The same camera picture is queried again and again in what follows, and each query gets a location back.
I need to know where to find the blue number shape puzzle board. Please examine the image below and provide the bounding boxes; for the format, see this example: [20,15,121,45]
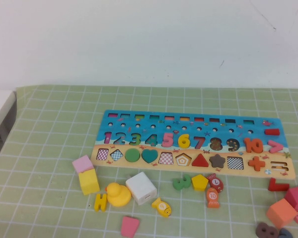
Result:
[91,109,295,179]

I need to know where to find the green number three piece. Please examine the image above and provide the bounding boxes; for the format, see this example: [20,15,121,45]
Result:
[173,174,191,191]

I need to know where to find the brown number eight piece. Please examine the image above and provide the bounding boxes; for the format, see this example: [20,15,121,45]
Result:
[255,222,279,238]

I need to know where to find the blue-grey number piece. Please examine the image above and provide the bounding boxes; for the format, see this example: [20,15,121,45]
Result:
[278,228,293,238]

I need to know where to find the yellow wooden fish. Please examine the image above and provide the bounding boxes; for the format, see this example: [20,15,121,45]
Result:
[151,197,172,218]

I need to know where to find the teal heart piece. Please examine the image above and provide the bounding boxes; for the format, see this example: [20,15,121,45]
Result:
[141,148,159,164]

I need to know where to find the green checked tablecloth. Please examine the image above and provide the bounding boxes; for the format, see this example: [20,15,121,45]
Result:
[0,85,298,238]

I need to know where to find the yellow rubber duck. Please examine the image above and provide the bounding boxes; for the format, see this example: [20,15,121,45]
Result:
[106,182,132,207]

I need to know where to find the orange cube block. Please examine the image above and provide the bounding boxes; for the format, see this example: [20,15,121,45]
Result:
[266,198,298,229]

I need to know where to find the pink number five piece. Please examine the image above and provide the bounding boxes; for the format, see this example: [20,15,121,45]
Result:
[161,131,175,148]

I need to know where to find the red wooden fish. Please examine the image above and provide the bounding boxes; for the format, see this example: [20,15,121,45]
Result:
[206,173,224,193]

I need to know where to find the yellow pentagon piece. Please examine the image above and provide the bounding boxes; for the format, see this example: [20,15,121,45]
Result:
[191,174,209,191]

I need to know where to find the orange plus sign piece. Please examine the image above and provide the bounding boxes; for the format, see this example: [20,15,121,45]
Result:
[247,156,266,172]

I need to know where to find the pink greater-than sign piece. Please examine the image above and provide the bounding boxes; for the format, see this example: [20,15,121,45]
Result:
[267,140,284,154]

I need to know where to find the brown star piece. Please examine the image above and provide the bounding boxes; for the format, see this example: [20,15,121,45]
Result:
[209,153,226,169]

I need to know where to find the pink cube block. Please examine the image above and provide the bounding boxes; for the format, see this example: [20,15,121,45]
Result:
[72,155,94,174]

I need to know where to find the green circle piece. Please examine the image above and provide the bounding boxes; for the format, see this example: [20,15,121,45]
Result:
[125,148,141,163]

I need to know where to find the red triangle piece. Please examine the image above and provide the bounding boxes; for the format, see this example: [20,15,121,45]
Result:
[191,153,210,168]

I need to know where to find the yellow cube block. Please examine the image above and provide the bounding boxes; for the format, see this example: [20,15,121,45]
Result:
[78,169,100,196]

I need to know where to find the yellow number six piece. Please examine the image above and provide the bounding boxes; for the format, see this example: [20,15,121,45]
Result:
[178,133,191,149]

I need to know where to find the white side table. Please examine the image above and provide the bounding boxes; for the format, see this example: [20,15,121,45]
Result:
[0,89,17,172]

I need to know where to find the pink trapezoid piece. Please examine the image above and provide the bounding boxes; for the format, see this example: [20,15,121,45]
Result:
[121,216,141,238]

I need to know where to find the red angle sign piece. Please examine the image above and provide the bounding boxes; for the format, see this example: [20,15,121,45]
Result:
[268,177,290,192]

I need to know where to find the white charger block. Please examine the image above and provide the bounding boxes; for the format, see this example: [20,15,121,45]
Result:
[125,172,157,205]

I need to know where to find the yellow letter H piece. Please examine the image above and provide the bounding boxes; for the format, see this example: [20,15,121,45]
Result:
[94,193,108,212]

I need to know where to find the orange wooden fish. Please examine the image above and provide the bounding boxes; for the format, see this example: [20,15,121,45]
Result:
[205,187,221,208]

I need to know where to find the orange number ten piece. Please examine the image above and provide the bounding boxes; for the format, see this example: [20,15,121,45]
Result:
[243,137,264,154]

